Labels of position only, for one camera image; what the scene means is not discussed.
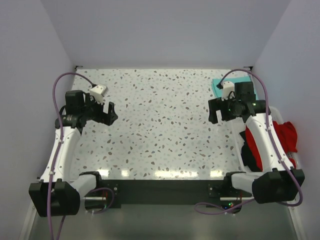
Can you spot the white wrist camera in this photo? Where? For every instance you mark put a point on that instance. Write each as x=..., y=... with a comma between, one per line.
x=228, y=90
x=98, y=92

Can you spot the folded teal t shirt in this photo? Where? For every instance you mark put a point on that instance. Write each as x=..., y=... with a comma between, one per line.
x=218, y=92

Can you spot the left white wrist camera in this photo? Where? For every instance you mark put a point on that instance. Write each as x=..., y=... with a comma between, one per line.
x=98, y=92

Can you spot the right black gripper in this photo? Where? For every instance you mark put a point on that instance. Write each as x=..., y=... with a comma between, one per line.
x=217, y=104

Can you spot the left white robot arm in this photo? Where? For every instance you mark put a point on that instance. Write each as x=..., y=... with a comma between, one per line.
x=56, y=194

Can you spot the black t shirt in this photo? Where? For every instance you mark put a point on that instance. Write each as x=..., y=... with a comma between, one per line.
x=247, y=155

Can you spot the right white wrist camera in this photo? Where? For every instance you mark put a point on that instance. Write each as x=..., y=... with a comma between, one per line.
x=228, y=90

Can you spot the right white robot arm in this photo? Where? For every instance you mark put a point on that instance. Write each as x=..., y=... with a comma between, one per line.
x=278, y=181

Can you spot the red t shirt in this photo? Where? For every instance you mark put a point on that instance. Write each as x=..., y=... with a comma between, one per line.
x=286, y=134

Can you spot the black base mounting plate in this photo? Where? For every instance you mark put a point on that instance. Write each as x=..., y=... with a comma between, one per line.
x=117, y=193

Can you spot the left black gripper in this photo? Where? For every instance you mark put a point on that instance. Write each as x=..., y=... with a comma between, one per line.
x=106, y=118

